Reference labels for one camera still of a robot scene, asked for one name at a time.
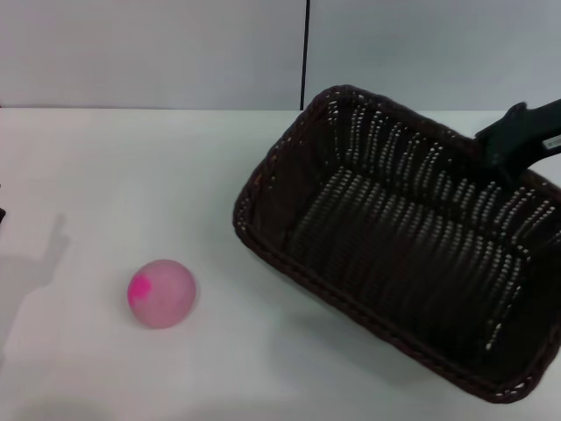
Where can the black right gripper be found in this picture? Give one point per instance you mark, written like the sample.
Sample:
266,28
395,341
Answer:
545,127

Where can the dark brown woven basket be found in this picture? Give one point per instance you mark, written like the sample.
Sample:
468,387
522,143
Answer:
394,245

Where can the pink foam ball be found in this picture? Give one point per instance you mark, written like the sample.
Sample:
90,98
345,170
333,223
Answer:
166,294

